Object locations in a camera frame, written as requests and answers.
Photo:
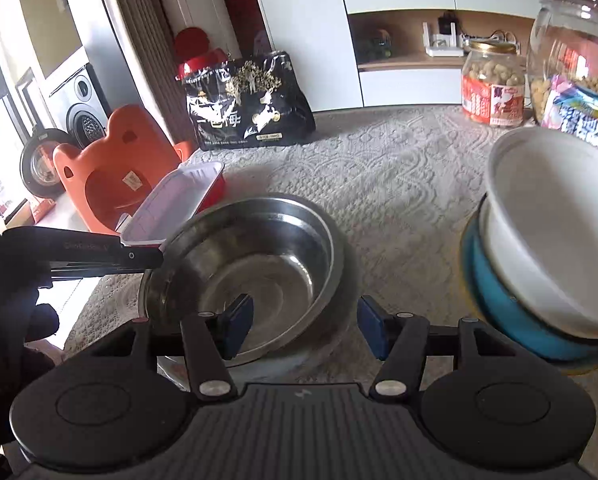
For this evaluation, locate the orange bear-shaped chair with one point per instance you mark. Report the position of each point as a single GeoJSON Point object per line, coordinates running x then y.
{"type": "Point", "coordinates": [99, 170]}

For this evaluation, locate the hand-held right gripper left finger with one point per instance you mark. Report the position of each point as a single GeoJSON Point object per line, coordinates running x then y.
{"type": "Point", "coordinates": [239, 317]}

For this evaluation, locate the white lace tablecloth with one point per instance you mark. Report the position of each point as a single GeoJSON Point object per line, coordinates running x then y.
{"type": "Point", "coordinates": [404, 185]}

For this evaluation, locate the white gold-rimmed bowl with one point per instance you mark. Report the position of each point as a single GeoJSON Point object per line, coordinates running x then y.
{"type": "Point", "coordinates": [574, 368]}

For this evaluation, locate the beige curtain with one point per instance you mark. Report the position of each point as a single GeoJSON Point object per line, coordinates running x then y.
{"type": "Point", "coordinates": [139, 35]}

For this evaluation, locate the black round wheel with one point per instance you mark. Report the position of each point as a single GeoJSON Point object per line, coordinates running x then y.
{"type": "Point", "coordinates": [29, 160]}

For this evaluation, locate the stainless steel bowl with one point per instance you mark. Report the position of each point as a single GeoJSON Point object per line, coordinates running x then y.
{"type": "Point", "coordinates": [259, 260]}

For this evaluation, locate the large glass jar with lid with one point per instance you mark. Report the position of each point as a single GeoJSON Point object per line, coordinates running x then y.
{"type": "Point", "coordinates": [569, 35]}

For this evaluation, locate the grey washing machine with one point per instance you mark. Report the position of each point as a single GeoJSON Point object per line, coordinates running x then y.
{"type": "Point", "coordinates": [86, 110]}

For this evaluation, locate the white router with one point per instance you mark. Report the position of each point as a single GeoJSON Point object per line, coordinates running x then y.
{"type": "Point", "coordinates": [444, 51]}

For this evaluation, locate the pink snack packet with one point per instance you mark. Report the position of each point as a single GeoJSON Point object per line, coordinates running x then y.
{"type": "Point", "coordinates": [584, 115]}

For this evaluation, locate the white power strip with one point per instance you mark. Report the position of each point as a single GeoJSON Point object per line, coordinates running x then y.
{"type": "Point", "coordinates": [489, 38]}

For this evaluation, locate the red bottle-shaped container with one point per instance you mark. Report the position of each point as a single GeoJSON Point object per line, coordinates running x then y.
{"type": "Point", "coordinates": [199, 60]}

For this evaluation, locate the peanut jar with gold lid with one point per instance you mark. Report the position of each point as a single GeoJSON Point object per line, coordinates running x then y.
{"type": "Point", "coordinates": [494, 90]}

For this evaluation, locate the black snack bag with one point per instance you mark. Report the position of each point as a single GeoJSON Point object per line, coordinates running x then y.
{"type": "Point", "coordinates": [249, 110]}

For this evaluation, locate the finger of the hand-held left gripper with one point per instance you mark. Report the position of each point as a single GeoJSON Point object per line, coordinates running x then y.
{"type": "Point", "coordinates": [146, 258]}

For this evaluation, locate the black network box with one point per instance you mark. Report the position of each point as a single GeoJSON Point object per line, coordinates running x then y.
{"type": "Point", "coordinates": [447, 22]}

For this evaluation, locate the white paper bowl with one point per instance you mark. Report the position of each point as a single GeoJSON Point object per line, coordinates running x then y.
{"type": "Point", "coordinates": [544, 240]}

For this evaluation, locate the orange cardboard box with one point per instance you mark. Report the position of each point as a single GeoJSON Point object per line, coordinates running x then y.
{"type": "Point", "coordinates": [40, 208]}

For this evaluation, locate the blue enamel bowl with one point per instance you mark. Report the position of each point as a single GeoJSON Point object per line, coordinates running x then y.
{"type": "Point", "coordinates": [509, 320]}

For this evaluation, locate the red foil tray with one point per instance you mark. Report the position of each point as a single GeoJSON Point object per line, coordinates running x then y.
{"type": "Point", "coordinates": [179, 195]}

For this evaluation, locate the green toy vehicle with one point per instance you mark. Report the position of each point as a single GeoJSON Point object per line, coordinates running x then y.
{"type": "Point", "coordinates": [379, 45]}

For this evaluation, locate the person's left hand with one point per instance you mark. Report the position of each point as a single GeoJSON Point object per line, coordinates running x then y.
{"type": "Point", "coordinates": [9, 310]}

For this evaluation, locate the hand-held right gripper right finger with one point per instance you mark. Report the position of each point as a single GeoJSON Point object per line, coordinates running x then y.
{"type": "Point", "coordinates": [371, 327]}

